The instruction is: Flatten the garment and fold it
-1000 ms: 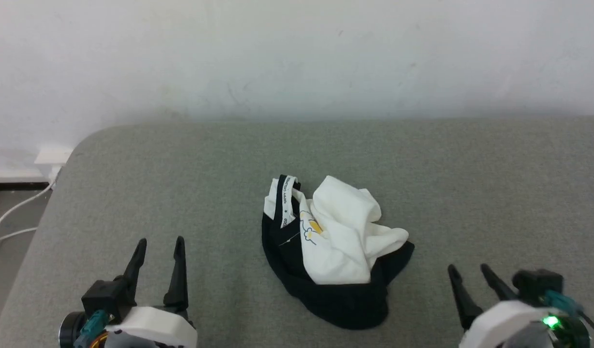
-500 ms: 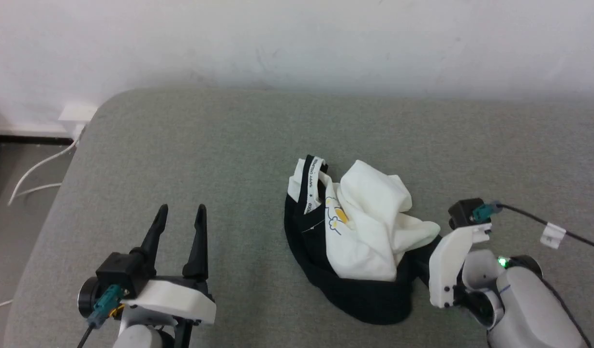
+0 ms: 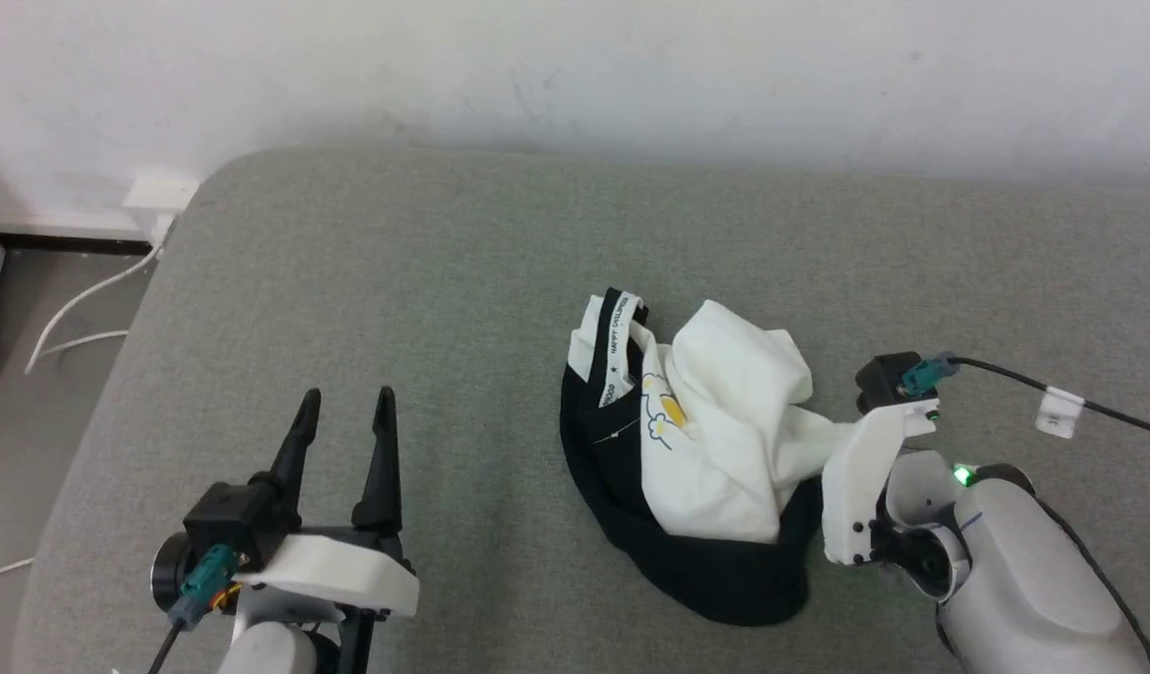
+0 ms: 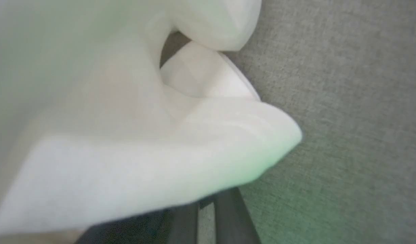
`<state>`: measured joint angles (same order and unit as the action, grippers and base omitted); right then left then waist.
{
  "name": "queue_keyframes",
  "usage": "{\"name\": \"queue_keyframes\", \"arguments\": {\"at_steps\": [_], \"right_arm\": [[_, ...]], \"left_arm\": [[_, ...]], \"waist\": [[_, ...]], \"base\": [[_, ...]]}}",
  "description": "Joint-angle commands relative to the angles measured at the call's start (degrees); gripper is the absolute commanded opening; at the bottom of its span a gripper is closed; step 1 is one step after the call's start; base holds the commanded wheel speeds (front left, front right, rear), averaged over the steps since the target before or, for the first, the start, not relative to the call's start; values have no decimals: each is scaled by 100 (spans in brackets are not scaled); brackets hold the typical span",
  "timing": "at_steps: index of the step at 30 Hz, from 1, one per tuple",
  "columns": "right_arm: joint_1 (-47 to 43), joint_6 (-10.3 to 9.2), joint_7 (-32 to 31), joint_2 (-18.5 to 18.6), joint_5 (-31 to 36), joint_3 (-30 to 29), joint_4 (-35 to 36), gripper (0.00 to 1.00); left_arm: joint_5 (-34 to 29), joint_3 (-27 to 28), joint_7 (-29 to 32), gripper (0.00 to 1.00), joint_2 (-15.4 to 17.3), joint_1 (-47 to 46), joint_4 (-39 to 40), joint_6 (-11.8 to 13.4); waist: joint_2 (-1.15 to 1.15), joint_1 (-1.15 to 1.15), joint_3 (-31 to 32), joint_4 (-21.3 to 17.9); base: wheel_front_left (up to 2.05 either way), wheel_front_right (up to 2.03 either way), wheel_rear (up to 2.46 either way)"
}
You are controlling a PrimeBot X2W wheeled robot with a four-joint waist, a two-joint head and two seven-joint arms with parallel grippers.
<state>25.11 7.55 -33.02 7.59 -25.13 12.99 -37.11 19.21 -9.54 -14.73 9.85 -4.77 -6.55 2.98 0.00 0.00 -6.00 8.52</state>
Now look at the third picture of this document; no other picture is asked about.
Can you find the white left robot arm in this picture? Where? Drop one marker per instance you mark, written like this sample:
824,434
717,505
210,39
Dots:
271,651

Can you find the white wall socket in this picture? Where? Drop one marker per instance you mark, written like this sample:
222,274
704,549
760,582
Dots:
160,192

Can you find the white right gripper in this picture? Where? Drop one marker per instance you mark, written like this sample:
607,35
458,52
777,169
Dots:
851,496

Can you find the white and black t-shirt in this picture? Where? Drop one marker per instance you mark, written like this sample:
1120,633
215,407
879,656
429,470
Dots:
725,421

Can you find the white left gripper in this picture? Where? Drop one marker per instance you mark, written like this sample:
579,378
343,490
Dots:
341,571

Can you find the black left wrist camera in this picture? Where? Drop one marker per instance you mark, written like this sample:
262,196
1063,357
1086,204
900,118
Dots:
233,520

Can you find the grey fabric sofa cushion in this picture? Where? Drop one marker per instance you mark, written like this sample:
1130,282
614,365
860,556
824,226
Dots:
425,281

